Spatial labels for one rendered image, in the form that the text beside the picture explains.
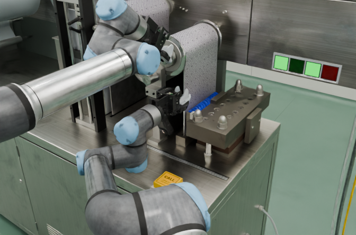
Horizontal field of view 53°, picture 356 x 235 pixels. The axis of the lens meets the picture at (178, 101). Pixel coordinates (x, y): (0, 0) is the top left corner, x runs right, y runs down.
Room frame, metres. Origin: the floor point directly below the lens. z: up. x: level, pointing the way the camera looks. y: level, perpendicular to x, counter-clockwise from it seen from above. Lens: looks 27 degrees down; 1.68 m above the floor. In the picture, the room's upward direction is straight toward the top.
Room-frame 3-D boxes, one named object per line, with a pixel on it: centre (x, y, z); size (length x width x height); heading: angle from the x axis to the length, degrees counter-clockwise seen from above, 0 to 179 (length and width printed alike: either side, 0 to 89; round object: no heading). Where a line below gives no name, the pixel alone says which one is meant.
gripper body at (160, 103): (1.07, 0.05, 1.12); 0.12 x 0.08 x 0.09; 145
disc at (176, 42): (1.20, 0.03, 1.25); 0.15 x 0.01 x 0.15; 55
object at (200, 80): (1.27, -0.09, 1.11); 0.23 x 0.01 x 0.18; 145
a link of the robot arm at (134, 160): (0.94, 0.15, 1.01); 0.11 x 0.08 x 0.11; 108
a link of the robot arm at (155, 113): (1.01, 0.09, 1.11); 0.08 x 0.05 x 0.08; 55
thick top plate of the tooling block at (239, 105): (1.23, -0.21, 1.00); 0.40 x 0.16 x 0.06; 145
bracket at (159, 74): (1.19, 0.08, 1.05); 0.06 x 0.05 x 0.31; 145
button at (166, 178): (0.92, 0.03, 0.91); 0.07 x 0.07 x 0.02; 55
